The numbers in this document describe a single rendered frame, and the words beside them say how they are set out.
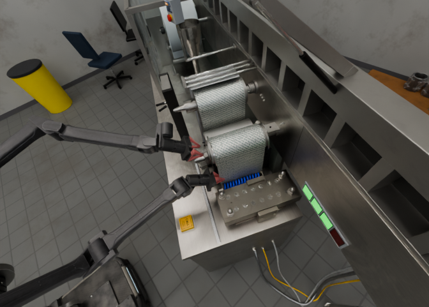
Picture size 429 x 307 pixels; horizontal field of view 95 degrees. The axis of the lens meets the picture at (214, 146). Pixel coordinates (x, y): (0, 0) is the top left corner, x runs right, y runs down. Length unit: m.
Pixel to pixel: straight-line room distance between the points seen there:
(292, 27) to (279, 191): 0.79
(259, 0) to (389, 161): 0.42
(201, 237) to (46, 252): 1.94
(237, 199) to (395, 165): 0.67
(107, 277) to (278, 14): 1.99
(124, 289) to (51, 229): 1.24
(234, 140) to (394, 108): 0.53
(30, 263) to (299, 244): 2.56
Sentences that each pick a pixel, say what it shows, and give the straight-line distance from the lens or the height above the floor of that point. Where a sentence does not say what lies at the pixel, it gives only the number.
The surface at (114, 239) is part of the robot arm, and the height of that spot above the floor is 1.22.
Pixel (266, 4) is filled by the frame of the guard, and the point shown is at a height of 1.86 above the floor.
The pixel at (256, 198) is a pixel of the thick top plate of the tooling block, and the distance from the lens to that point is 1.03.
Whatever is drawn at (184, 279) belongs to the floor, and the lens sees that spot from 2.05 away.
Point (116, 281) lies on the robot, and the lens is 2.00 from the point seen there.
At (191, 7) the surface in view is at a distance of 1.60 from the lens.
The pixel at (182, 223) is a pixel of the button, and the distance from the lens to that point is 1.14.
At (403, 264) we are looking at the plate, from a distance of 0.71.
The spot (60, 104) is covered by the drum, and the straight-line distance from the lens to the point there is 4.19.
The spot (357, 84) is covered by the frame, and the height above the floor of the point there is 1.65.
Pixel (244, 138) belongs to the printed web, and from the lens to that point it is 0.87.
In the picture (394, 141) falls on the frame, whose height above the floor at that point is 1.63.
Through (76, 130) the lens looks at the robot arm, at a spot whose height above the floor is 1.45.
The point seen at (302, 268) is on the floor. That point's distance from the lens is 2.05.
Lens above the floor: 1.98
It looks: 52 degrees down
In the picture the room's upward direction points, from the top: 11 degrees counter-clockwise
